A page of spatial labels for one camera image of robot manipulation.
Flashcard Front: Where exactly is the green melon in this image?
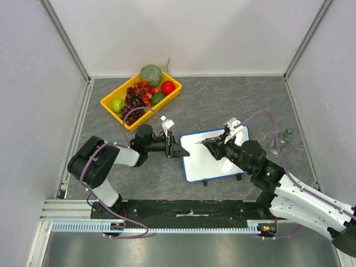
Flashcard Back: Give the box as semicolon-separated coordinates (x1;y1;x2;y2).
140;65;162;87

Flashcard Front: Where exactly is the glass soda bottle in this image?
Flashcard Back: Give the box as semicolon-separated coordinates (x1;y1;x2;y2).
269;128;293;155

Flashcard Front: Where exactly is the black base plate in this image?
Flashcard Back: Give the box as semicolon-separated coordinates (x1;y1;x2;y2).
90;199;289;229

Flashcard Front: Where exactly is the light blue cable duct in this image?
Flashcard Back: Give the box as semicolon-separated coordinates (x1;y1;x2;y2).
52;221;261;234

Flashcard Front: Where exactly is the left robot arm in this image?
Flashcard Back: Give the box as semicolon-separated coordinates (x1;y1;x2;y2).
67;124;190;219

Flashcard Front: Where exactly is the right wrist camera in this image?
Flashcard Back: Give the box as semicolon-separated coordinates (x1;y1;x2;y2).
224;117;243;144

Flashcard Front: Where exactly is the purple grape bunch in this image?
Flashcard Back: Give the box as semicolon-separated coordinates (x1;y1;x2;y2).
119;87;145;126

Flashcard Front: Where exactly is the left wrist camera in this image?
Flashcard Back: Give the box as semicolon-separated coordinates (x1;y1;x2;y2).
160;116;174;136

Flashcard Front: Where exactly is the blue framed whiteboard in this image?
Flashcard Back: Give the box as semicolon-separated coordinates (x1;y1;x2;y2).
180;128;244;183

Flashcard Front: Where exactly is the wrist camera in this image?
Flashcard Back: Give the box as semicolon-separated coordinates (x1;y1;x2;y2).
160;116;174;136
224;117;243;144

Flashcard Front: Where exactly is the red apple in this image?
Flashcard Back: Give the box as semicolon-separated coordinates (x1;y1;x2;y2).
161;81;176;96

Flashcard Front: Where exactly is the dark green lime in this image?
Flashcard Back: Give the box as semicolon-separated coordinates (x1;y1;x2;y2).
151;92;166;106

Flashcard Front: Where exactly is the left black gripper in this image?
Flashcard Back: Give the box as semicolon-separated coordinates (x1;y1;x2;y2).
145;131;190;159

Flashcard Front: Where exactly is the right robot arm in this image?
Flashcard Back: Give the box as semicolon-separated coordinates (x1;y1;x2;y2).
200;134;355;257

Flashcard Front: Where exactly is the light green apple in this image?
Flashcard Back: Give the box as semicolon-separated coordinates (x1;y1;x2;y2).
109;98;125;113

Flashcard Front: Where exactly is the red fruit cluster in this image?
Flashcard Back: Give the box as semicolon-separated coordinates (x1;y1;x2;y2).
133;80;159;106

